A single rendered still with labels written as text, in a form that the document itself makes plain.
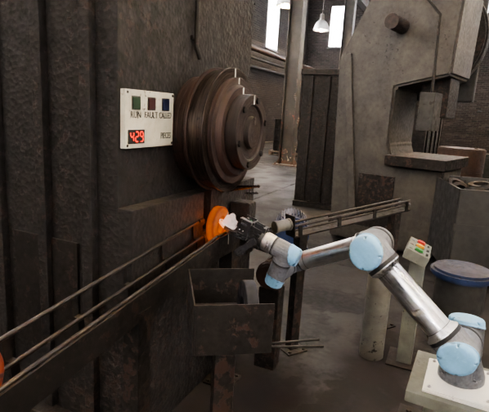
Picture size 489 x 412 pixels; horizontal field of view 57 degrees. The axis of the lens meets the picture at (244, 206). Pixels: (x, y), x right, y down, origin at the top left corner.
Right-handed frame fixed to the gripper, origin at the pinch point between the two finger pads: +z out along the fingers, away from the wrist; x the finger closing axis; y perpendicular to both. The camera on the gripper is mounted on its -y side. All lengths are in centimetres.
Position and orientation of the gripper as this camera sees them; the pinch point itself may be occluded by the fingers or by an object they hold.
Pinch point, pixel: (220, 221)
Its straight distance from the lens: 183.4
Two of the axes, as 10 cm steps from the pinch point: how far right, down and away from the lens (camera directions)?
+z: -8.4, -4.3, 3.2
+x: -4.2, 1.6, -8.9
